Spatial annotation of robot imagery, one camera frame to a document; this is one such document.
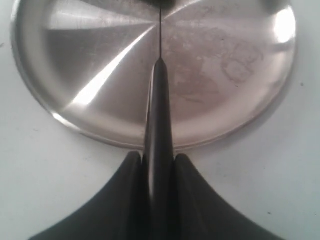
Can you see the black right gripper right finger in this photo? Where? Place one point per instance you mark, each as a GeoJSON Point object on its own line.
{"type": "Point", "coordinates": [204, 215]}

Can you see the round steel plate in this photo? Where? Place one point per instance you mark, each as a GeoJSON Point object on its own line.
{"type": "Point", "coordinates": [95, 65]}

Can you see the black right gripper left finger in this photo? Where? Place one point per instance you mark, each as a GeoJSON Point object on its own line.
{"type": "Point", "coordinates": [117, 212]}

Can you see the black handled knife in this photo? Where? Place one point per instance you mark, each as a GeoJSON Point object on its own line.
{"type": "Point", "coordinates": [158, 149]}

